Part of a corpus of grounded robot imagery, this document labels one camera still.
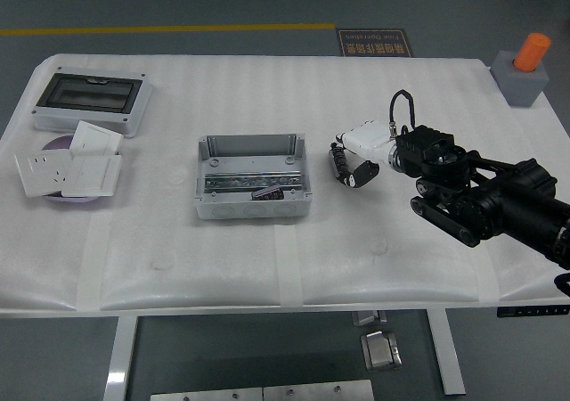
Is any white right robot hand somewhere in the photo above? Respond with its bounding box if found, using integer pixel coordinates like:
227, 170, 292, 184
329, 119, 396, 189

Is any grey open junction box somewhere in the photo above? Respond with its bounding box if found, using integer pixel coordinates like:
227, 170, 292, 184
192, 133, 313, 221

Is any grey distribution box dark cover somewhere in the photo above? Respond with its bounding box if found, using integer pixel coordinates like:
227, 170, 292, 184
31, 65, 155, 140

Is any black floor sign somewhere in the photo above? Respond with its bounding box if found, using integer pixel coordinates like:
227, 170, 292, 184
335, 28, 415, 59

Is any white foam table mat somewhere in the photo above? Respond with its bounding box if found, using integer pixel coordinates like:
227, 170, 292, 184
0, 53, 570, 315

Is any grey foam block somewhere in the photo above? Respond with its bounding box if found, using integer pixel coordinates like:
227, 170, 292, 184
490, 50, 551, 108

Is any orange cylinder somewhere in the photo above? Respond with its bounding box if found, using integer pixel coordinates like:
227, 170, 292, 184
512, 32, 552, 73

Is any square metal block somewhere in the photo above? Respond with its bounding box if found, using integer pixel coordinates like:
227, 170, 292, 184
360, 329, 404, 372

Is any white right table leg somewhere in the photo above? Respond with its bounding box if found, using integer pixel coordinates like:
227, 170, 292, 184
424, 308, 468, 397

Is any white table leg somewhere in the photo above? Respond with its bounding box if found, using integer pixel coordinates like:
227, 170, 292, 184
102, 315, 141, 401
424, 308, 468, 397

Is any black table control panel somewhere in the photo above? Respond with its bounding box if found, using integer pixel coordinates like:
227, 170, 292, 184
496, 305, 570, 319

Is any flat metal plate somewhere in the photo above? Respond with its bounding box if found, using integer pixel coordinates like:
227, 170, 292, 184
150, 387, 265, 401
262, 379, 375, 401

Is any purple round plate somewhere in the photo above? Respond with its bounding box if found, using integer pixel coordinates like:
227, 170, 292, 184
40, 135, 113, 206

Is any white left table leg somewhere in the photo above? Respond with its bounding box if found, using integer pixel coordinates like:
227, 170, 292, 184
102, 315, 141, 401

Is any metal mounting rail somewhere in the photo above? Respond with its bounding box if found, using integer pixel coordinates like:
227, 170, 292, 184
203, 168, 305, 194

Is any small metal bracket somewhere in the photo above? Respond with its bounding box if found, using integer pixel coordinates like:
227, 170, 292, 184
352, 310, 388, 328

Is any white wall switch panel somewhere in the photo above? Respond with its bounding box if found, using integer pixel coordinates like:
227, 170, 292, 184
69, 120, 125, 157
61, 153, 123, 198

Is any white wall socket panel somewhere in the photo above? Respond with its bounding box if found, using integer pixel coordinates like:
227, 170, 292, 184
13, 150, 75, 199

